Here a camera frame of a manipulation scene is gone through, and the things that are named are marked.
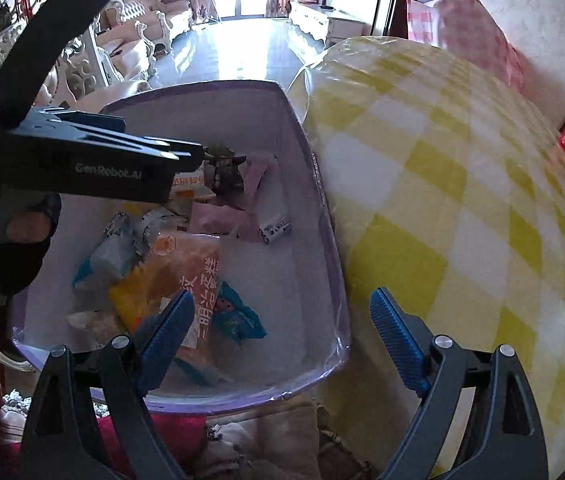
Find orange bread package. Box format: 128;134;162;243
108;229;220;372

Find pink snack packet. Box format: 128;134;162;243
188;203;262;243

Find dark green packet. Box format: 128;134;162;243
203;144;247;196

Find gloved left hand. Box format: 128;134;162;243
0;190;62;296

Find beige sofa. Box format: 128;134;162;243
95;0;194;76

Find blue snack packet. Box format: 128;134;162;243
212;281;267;344

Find purple storage box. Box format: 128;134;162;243
10;79;353;416

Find yellow checkered tablecloth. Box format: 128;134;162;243
288;37;565;477

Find white TV cabinet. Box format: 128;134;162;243
289;0;368;48

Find pink checkered covered chair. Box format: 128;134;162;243
406;0;524;92

